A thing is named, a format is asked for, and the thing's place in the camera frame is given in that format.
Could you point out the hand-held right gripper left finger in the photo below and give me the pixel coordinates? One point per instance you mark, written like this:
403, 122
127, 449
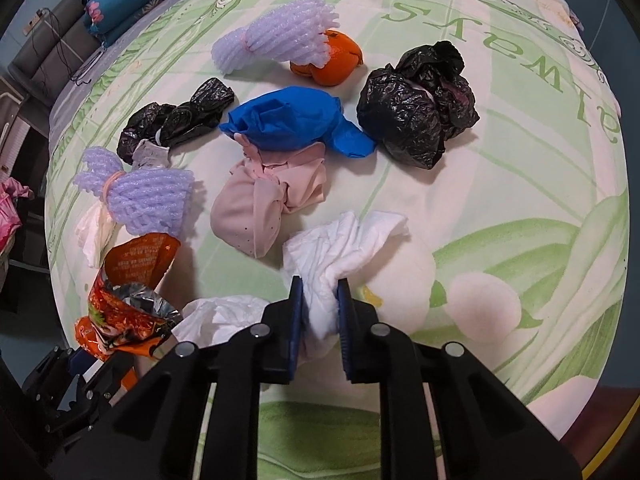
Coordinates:
297, 320

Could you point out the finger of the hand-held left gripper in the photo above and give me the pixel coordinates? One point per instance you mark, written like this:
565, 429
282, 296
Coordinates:
102, 382

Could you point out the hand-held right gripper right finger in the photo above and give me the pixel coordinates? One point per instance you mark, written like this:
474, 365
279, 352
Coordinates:
344, 330

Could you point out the white tissue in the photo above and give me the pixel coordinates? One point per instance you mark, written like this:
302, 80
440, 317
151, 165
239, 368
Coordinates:
97, 235
345, 255
220, 317

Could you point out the orange foil snack wrapper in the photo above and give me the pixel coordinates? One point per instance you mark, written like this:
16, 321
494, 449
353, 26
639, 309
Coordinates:
130, 300

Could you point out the pink crumpled cloth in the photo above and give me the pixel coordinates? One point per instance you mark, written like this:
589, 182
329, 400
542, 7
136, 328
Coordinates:
265, 200

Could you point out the pink plastic bag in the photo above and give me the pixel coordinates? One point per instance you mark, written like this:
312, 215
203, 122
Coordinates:
9, 210

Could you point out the blue crumpled cloth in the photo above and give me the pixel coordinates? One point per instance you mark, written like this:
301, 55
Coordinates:
300, 122

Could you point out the green printed bedsheet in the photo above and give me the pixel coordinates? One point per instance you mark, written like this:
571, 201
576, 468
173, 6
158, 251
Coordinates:
500, 185

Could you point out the small white paper scrap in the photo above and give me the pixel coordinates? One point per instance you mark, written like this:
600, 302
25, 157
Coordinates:
150, 153

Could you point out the large black plastic bag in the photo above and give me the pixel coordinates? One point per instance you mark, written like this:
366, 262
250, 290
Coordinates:
417, 105

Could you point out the small black plastic bag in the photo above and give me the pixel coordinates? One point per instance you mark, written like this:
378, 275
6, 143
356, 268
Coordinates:
175, 115

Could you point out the orange peel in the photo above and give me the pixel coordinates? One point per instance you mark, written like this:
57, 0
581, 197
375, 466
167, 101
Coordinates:
332, 62

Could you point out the grey padded headboard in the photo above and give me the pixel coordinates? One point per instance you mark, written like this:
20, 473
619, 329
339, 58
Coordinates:
45, 45

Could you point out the blue floral pillow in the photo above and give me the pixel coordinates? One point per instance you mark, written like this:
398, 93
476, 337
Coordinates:
125, 5

